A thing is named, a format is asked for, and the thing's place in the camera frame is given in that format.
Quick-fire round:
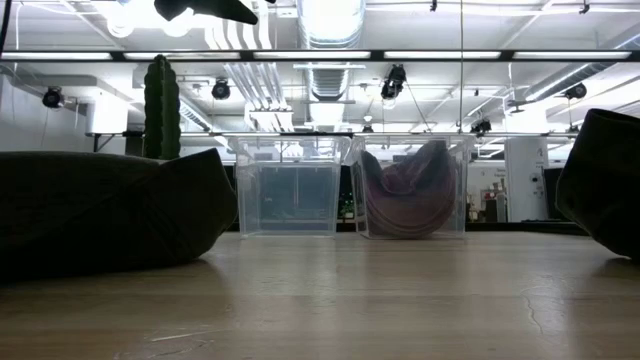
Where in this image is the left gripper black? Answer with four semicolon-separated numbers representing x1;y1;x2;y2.
153;0;276;26

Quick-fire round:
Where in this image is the dark green cap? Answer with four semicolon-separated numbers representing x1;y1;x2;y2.
554;108;640;261
0;147;239;284

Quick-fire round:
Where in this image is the maroon cap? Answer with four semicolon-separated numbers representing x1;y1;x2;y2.
360;139;457;211

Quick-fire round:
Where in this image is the red shirt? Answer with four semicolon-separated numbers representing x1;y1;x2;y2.
367;189;457;239

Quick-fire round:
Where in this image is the tall green cactus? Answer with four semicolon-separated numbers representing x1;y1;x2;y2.
142;53;183;161

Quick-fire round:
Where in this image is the clear plastic storage bin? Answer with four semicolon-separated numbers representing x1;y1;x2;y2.
228;134;352;239
349;133;477;241

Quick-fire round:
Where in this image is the white round pillar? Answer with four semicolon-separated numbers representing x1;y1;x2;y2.
503;136;550;224

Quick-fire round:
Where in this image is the silver ceiling air duct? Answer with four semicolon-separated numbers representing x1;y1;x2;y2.
296;0;367;101

